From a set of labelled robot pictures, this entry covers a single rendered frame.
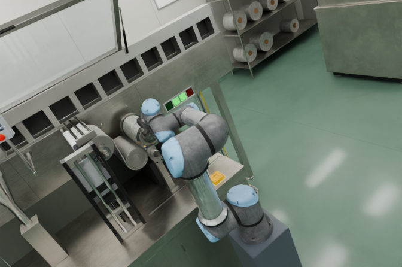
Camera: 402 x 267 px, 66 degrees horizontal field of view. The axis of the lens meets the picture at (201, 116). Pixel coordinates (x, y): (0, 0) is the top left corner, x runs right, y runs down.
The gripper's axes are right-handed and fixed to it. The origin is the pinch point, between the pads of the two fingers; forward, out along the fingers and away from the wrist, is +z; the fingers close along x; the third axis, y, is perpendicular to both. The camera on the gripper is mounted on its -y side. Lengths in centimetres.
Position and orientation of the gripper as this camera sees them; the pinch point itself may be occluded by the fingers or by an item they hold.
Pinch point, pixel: (149, 134)
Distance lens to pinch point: 166.6
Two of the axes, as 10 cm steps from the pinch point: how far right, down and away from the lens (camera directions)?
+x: -7.5, 5.4, -3.8
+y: -6.3, -7.6, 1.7
